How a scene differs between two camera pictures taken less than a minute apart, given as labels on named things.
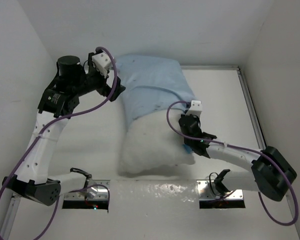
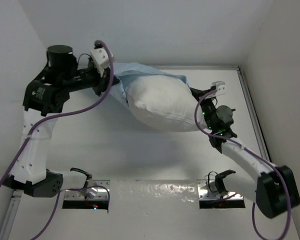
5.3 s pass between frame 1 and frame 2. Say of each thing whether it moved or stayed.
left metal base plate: stayed
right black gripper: moved
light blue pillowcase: moved
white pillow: moved
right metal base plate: stayed
